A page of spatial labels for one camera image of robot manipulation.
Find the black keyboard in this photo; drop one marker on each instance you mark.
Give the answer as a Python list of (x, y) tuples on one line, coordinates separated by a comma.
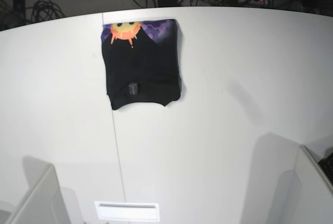
[(327, 167)]

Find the black T-shirt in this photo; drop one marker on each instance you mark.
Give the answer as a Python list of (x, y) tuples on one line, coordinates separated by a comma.
[(141, 62)]

